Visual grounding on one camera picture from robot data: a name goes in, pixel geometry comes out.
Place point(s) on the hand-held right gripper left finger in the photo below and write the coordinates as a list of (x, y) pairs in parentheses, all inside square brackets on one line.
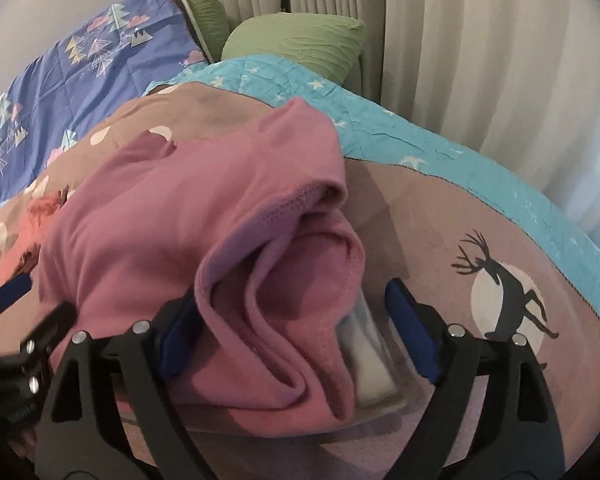
[(172, 340)]

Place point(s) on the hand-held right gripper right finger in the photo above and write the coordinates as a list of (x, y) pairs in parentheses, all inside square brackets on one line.
[(415, 340)]

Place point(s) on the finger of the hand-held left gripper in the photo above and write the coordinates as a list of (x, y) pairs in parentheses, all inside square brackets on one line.
[(10, 294)]

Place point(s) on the pink long-sleeve shirt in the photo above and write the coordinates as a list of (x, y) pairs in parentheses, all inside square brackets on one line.
[(145, 210)]

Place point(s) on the salmon folded garment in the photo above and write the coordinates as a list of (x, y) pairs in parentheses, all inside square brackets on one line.
[(35, 225)]

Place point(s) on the polka dot deer-print blanket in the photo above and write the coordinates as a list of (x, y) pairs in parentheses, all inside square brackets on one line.
[(420, 210)]

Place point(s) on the purple tree-print quilt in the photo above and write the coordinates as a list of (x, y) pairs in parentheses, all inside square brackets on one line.
[(55, 90)]

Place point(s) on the turquoise star-print quilt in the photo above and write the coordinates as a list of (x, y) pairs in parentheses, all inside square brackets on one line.
[(380, 115)]

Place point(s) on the white pleated curtain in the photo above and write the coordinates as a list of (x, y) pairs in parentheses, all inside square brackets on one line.
[(480, 60)]

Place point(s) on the large green pillow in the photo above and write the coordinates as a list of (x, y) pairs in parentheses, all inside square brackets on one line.
[(300, 40)]

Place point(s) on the small green pillow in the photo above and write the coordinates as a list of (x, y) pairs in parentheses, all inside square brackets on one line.
[(207, 20)]

